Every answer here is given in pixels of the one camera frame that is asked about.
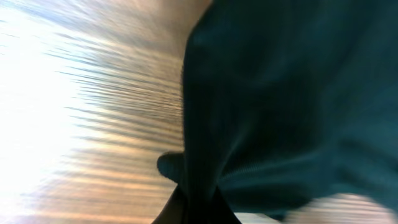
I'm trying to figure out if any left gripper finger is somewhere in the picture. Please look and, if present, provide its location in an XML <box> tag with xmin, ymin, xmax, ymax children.
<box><xmin>152</xmin><ymin>152</ymin><xmax>187</xmax><ymax>224</ymax></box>

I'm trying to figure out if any black t-shirt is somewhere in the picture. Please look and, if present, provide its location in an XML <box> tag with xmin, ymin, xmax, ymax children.
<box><xmin>180</xmin><ymin>0</ymin><xmax>397</xmax><ymax>222</ymax></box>

